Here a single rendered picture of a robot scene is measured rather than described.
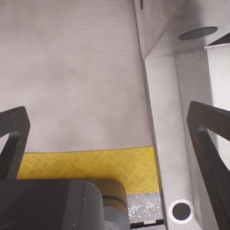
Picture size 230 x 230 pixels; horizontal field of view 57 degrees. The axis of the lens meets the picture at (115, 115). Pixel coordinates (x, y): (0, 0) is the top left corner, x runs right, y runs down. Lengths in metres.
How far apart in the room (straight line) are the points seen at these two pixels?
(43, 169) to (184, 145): 0.57
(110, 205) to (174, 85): 0.37
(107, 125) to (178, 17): 0.35
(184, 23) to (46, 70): 0.37
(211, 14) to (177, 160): 0.33
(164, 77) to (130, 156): 0.45
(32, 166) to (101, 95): 0.50
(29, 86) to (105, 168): 0.45
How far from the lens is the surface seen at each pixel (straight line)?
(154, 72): 0.44
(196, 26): 0.21
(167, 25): 0.19
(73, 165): 0.84
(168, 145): 0.45
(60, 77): 0.50
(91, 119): 0.48
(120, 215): 0.63
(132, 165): 0.83
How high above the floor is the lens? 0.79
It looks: 86 degrees down
